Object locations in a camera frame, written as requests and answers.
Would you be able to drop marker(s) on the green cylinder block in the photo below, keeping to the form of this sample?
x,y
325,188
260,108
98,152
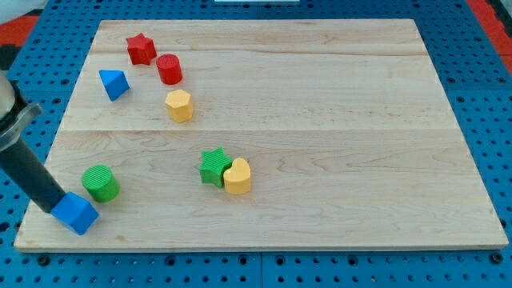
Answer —
x,y
101,183

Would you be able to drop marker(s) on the yellow heart block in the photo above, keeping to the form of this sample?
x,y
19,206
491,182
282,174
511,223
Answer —
x,y
237,179

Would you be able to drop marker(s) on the blue cube block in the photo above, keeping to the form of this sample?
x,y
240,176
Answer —
x,y
75,213

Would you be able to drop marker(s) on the blue triangle block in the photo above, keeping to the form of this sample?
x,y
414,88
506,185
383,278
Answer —
x,y
114,82

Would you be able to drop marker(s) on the green star block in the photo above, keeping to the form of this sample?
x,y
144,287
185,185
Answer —
x,y
214,164

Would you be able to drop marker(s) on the red star block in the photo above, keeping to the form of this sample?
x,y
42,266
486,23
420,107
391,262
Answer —
x,y
141,49

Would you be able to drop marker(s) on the red cylinder block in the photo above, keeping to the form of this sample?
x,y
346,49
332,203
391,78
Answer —
x,y
169,69

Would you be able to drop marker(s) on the robot arm end clamp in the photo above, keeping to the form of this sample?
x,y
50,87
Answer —
x,y
16,113

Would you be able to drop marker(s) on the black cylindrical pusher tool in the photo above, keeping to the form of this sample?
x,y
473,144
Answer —
x,y
23,166

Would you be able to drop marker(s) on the wooden board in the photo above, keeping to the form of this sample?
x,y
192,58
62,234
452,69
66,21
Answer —
x,y
350,137

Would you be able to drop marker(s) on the yellow hexagon block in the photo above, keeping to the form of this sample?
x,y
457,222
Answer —
x,y
179,105

